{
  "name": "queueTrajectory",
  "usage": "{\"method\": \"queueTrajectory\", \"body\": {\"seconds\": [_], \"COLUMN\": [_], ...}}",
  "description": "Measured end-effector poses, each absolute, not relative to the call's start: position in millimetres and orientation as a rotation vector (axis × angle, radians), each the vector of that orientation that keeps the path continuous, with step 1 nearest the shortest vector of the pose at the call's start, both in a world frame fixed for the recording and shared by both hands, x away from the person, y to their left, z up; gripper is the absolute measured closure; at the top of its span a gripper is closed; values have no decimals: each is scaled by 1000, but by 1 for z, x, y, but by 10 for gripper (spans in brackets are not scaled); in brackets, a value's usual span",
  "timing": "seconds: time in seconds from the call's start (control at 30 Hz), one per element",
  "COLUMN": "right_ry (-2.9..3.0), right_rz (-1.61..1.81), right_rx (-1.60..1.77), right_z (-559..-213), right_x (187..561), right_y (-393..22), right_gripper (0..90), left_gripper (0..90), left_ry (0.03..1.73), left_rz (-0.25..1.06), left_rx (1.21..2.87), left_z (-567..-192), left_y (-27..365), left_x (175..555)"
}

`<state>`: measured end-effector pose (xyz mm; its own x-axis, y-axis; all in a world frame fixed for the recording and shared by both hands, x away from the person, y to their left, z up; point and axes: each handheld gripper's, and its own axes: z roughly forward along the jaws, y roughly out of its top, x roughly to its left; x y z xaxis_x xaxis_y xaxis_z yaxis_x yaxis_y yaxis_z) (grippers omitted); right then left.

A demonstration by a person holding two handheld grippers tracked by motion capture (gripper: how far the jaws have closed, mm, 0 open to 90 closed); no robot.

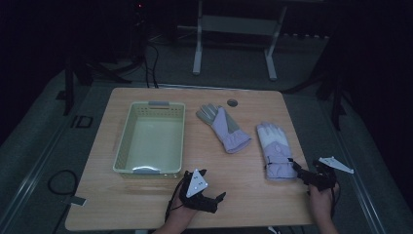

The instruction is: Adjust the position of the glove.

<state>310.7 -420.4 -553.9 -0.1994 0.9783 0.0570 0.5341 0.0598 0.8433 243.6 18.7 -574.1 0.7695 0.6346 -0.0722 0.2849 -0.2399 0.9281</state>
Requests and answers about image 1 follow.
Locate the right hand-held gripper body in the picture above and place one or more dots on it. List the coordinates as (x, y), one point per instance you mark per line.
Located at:
(323, 178)

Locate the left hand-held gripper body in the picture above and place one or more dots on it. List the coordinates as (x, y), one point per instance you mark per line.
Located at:
(196, 185)

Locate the purple and white glove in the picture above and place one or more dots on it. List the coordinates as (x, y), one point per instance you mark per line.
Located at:
(276, 149)

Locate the person's right hand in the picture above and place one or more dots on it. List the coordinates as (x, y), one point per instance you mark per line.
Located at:
(321, 204)

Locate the person's left hand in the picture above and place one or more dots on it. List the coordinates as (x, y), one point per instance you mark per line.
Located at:
(181, 213)

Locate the purple and grey glove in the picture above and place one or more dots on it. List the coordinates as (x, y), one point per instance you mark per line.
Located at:
(224, 130)

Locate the pale green plastic basket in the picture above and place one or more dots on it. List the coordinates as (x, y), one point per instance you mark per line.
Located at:
(152, 143)

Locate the grey round table grommet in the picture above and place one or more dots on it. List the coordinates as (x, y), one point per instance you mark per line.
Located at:
(232, 103)

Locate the black metal stand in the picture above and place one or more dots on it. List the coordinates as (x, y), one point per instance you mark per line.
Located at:
(68, 94)
(336, 100)

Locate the grey flat floor tag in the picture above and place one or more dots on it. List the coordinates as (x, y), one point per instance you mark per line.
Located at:
(78, 201)

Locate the white metal frame stand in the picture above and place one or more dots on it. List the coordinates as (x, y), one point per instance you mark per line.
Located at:
(238, 25)

